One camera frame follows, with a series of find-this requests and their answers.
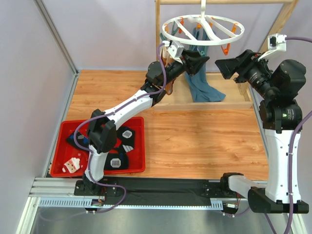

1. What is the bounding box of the teal blue hanging sock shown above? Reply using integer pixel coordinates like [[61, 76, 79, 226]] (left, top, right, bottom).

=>
[[185, 27, 226, 102]]

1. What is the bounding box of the aluminium rail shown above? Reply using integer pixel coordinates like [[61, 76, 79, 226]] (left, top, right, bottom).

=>
[[28, 176, 303, 215]]

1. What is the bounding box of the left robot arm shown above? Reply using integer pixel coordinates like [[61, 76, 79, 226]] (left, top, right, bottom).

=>
[[73, 50, 209, 196]]

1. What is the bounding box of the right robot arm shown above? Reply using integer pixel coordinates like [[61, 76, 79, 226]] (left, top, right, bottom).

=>
[[215, 50, 309, 214]]

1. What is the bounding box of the red plastic bin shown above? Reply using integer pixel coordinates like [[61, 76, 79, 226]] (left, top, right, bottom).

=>
[[50, 117, 145, 177]]

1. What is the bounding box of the black sock upper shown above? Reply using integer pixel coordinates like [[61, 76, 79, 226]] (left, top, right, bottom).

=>
[[76, 126, 136, 153]]

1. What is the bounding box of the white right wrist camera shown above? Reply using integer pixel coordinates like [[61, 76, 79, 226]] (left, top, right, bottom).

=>
[[258, 34, 287, 61]]

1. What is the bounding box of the white round clip hanger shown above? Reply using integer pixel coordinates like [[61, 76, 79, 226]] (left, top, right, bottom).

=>
[[159, 0, 245, 46]]

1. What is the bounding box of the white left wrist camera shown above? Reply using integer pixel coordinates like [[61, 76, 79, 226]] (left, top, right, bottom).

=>
[[163, 40, 184, 63]]

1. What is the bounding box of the black sock lower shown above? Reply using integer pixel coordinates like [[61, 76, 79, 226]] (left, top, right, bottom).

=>
[[104, 152, 129, 171]]

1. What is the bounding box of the red santa sock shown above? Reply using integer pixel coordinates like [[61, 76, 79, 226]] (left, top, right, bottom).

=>
[[61, 151, 89, 174]]

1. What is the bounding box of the orange clip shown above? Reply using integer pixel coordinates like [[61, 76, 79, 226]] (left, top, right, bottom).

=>
[[220, 43, 231, 56]]

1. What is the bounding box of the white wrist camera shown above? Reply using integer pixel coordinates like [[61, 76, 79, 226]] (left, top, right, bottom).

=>
[[163, 40, 184, 63], [258, 34, 287, 61]]

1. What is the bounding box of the wooden rack frame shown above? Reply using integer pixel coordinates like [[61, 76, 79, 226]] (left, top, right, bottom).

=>
[[155, 0, 297, 111]]

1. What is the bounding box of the black sock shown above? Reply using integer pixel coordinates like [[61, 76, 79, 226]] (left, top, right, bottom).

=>
[[104, 152, 129, 171], [76, 126, 136, 153]]

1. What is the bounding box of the brown cream hanging sock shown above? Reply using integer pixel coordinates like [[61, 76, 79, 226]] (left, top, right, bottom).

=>
[[160, 46, 175, 95]]

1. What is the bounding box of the black base mat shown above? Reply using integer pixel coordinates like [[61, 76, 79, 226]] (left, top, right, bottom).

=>
[[74, 176, 249, 208]]

